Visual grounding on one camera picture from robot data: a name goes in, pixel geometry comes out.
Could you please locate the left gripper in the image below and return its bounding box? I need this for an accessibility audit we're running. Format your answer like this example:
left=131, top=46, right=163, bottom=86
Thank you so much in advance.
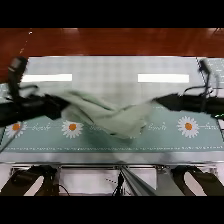
left=37, top=94, right=71, bottom=121

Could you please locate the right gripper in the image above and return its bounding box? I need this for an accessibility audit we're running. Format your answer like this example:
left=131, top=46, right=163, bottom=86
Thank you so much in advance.
left=153, top=93, right=193, bottom=113

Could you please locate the pale green garment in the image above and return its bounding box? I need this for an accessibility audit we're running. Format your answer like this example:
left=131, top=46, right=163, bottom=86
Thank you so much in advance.
left=31, top=87, right=156, bottom=140

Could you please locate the silver frame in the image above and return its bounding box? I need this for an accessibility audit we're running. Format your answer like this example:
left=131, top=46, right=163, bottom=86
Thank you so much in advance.
left=0, top=152, right=224, bottom=197

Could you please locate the black cable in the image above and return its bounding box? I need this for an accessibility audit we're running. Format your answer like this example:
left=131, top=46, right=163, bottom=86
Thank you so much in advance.
left=111, top=171, right=126, bottom=197

